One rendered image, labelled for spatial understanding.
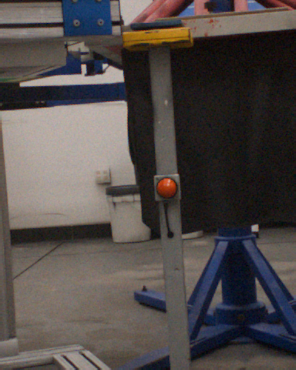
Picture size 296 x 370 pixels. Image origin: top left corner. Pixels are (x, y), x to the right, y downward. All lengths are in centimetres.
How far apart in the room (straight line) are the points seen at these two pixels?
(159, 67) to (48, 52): 22
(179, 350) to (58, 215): 505
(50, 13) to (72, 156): 513
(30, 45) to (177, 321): 60
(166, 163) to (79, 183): 502
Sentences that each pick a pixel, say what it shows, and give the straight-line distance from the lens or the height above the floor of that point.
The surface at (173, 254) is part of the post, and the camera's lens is 197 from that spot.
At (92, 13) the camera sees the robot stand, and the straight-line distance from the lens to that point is 186.
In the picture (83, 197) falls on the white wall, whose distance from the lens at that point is 696.
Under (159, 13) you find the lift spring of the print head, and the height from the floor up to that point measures 114.
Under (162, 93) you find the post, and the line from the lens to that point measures 195.
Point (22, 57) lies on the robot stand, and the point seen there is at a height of 92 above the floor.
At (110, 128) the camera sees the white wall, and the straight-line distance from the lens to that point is 691.
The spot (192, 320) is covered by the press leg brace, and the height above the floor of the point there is 11.
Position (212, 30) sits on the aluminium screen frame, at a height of 96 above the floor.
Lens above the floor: 78
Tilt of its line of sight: 3 degrees down
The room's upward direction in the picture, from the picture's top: 4 degrees counter-clockwise
